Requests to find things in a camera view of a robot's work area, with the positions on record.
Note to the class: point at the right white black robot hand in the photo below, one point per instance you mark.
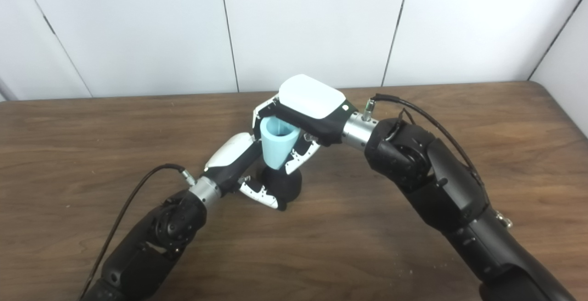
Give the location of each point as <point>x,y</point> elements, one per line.
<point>312,101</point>

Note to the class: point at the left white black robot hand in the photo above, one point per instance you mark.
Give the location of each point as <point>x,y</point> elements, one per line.
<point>229,158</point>

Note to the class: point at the light blue cylinder cup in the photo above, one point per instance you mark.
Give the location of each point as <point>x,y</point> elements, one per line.
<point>275,149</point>

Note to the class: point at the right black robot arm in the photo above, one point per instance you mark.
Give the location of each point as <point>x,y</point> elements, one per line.
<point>436,186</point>

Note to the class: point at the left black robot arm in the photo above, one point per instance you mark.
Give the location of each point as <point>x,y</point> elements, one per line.
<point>156,241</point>

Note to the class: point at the black flared nozzle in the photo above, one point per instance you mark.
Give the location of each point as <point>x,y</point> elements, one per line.
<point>287,186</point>

